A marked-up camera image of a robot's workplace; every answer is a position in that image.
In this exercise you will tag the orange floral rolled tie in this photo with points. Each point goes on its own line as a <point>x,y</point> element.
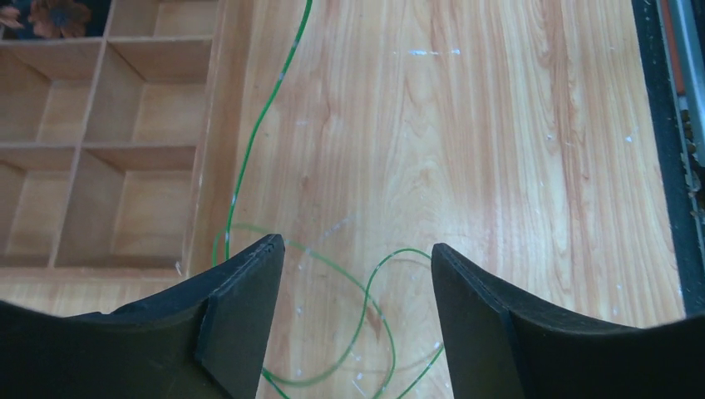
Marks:
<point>48,19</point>

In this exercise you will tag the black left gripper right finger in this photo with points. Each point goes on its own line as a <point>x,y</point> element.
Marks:
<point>504,342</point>

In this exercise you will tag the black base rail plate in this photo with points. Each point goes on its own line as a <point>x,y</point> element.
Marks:
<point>686,230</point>

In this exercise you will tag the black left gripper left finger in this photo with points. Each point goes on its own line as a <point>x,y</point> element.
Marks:
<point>205,337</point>

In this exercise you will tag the wooden compartment tray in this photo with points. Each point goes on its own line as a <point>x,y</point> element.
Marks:
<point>118,151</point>

